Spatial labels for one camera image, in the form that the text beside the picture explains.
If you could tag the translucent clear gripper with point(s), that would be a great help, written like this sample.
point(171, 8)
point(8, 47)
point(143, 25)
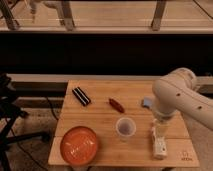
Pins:
point(160, 128)

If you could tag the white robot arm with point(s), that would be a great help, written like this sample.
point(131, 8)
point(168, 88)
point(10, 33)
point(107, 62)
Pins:
point(176, 91)

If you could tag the white plastic bottle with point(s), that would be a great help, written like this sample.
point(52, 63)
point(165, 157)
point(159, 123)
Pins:
point(159, 145)

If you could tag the blue sponge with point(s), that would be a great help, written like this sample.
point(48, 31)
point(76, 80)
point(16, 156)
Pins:
point(147, 102)

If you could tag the wooden folding table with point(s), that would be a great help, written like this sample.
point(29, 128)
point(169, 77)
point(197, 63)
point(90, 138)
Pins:
point(100, 116)

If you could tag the red sausage-shaped object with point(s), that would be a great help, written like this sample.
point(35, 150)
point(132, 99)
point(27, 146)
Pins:
point(117, 106)

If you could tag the orange bowl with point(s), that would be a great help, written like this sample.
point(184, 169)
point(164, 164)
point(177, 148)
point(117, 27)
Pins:
point(79, 146)

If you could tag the black rectangular box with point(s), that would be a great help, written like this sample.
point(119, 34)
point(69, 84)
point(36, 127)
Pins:
point(81, 96)

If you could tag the black office chair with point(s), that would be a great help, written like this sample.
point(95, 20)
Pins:
point(11, 113)

